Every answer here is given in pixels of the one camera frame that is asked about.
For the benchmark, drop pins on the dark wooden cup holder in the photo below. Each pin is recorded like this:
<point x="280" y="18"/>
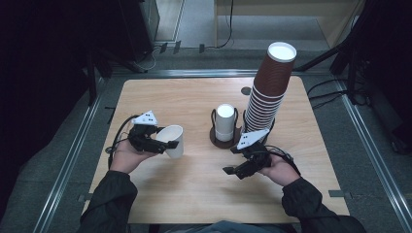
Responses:
<point x="223" y="144"/>

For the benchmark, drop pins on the person's left hand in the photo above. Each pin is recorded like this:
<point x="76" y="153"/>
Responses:
<point x="128" y="158"/>

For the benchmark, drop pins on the black cabinet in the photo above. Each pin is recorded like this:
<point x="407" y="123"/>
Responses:
<point x="137" y="29"/>

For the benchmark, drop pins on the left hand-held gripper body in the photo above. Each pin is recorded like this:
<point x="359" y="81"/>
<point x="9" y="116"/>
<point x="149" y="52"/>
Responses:
<point x="144" y="137"/>

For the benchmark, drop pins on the person's right hand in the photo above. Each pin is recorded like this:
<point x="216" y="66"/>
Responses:
<point x="281" y="171"/>

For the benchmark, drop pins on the stack of brown paper cups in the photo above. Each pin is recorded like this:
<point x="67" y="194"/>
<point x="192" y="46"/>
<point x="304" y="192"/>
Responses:
<point x="272" y="74"/>

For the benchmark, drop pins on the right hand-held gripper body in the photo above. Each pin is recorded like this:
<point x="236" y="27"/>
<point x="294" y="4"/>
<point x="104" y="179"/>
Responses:
<point x="257" y="155"/>

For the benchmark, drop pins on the single white paper cup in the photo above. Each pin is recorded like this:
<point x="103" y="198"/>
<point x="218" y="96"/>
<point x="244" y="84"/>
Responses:
<point x="175" y="137"/>

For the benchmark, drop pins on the metal floor rail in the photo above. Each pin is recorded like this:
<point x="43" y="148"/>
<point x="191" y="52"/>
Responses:
<point x="68" y="165"/>
<point x="372" y="145"/>

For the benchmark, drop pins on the black metal stand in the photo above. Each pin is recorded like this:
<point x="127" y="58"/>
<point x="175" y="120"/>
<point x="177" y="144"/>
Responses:
<point x="350" y="39"/>

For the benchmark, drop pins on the dark round table grommet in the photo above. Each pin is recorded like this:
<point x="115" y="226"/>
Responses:
<point x="246" y="91"/>

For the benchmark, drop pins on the stack of white paper cups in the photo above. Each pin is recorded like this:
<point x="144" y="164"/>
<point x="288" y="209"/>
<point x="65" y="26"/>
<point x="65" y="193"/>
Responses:
<point x="225" y="123"/>

